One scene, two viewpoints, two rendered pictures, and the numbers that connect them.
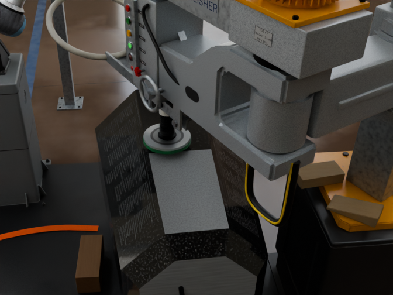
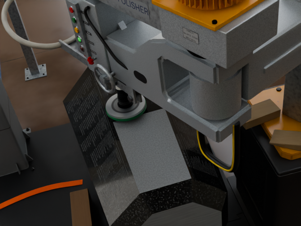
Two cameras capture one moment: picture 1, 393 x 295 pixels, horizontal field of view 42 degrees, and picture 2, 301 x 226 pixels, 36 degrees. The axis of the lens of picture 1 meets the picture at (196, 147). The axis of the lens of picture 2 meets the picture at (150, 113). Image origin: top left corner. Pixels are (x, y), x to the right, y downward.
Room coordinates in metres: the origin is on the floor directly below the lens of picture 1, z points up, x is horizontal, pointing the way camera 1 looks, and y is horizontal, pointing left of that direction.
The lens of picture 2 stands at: (0.05, -0.03, 2.42)
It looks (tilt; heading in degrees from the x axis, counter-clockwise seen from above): 41 degrees down; 1
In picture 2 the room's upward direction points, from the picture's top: 9 degrees counter-clockwise
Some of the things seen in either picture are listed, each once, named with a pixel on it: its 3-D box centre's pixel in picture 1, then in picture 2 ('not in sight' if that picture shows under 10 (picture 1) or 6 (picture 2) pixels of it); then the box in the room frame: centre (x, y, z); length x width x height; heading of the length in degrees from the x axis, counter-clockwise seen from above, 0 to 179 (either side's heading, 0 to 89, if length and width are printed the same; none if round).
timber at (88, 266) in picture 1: (90, 263); (82, 213); (1.86, 0.54, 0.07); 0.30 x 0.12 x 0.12; 6
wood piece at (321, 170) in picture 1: (318, 174); (258, 113); (1.76, -0.54, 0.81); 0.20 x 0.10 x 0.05; 106
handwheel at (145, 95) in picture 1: (157, 91); (110, 75); (1.74, 0.16, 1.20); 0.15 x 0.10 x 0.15; 36
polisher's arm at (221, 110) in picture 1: (223, 89); (165, 68); (1.59, -0.09, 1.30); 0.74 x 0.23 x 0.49; 36
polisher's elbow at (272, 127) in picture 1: (279, 112); (215, 85); (1.38, -0.26, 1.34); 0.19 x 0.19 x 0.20
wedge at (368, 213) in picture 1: (355, 206); (292, 138); (1.56, -0.65, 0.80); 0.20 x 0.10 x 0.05; 60
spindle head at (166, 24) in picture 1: (177, 51); (121, 38); (1.85, 0.09, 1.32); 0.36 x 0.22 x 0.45; 36
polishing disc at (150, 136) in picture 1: (166, 136); (125, 104); (1.91, 0.13, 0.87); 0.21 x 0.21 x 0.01
